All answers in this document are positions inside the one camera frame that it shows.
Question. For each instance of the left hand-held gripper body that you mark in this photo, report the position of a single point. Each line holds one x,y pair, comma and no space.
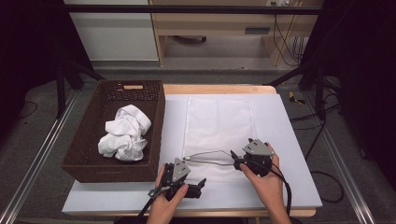
180,170

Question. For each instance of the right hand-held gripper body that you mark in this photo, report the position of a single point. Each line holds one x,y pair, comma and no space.
258,155

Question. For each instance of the white mesh laundry bag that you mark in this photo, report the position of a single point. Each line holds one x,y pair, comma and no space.
218,124

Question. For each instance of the white garment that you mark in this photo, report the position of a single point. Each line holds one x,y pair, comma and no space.
124,137

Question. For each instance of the brown woven basket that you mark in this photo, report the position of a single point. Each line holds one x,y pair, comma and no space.
93,140

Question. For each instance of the person's left hand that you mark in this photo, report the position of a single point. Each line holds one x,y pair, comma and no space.
165,208

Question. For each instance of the person's right hand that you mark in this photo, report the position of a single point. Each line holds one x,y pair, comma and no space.
271,189

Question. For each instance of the white table board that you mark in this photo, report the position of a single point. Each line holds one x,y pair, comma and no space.
280,174

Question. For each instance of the yellow and black tool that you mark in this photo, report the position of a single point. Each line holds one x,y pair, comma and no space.
294,99

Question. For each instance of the black metal stand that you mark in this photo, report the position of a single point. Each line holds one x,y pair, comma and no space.
67,81
317,84

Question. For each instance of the light wooden desk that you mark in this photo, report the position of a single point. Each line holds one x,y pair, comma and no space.
218,25

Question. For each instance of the black curtain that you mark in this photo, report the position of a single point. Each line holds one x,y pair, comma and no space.
364,77
28,46

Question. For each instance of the white cabinet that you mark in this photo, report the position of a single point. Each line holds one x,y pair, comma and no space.
115,37

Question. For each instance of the black horizontal bar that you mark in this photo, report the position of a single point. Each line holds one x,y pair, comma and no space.
186,9

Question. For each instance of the aluminium floor rail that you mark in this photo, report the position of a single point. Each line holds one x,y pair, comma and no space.
345,174
40,146

